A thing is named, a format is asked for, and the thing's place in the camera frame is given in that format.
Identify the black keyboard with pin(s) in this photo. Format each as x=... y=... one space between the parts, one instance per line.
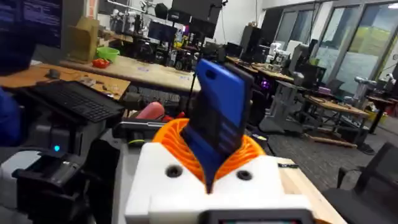
x=77 y=99

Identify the black office chair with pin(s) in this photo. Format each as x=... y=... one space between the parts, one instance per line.
x=370 y=193

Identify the pink rounded object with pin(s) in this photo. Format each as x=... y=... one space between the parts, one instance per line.
x=151 y=111

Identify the wooden desk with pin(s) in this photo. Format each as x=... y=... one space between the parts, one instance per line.
x=28 y=74

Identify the long pale wooden table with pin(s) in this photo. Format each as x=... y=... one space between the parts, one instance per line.
x=146 y=73

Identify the wooden table with black legs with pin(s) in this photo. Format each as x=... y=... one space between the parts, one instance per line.
x=335 y=107

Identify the black device with blue light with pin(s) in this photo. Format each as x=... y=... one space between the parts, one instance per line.
x=53 y=183

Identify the right gripper white and orange right finger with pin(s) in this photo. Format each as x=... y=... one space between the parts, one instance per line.
x=264 y=189

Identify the large dark monitor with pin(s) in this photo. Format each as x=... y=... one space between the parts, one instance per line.
x=34 y=18

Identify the green plastic bowl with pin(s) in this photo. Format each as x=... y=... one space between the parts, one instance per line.
x=108 y=53

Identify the red vegetable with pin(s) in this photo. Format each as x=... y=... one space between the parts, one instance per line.
x=100 y=63

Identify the person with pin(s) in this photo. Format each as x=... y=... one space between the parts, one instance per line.
x=9 y=115

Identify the small dark monitor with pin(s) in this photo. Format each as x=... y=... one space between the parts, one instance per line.
x=161 y=31

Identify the dark computer mouse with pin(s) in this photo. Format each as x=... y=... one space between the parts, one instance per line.
x=53 y=73

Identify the right gripper white and orange left finger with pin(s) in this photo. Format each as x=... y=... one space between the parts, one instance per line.
x=155 y=186

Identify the brown cardboard box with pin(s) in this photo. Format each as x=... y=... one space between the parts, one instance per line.
x=83 y=39

